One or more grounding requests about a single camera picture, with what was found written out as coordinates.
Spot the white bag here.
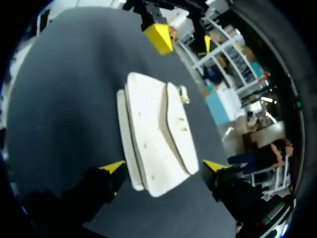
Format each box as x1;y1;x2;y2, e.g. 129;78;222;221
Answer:
116;71;200;198

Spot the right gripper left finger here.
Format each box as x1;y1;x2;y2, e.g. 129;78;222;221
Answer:
21;160;127;224

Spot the person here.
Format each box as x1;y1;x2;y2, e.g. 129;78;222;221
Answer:
254;138;296;172

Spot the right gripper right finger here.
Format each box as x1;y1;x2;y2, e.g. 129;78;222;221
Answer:
202;160;264;222

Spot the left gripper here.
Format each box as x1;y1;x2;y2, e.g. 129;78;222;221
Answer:
122;0;211;57

